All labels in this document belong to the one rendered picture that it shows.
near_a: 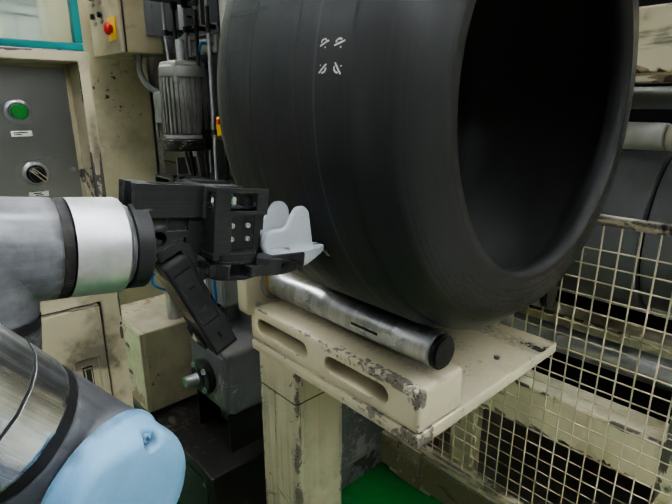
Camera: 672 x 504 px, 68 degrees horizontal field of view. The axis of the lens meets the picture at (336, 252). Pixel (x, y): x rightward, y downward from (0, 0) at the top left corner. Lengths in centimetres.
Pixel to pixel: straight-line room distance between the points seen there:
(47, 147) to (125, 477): 76
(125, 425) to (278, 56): 36
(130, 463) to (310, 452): 85
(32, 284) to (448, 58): 36
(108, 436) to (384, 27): 35
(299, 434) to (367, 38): 81
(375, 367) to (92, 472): 44
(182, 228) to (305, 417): 68
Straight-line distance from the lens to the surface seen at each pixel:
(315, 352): 73
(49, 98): 99
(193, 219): 44
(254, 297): 83
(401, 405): 64
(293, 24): 51
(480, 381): 77
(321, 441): 112
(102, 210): 40
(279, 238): 48
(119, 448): 28
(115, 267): 40
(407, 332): 63
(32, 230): 38
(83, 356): 103
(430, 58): 45
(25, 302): 40
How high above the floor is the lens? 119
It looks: 16 degrees down
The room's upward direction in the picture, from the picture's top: straight up
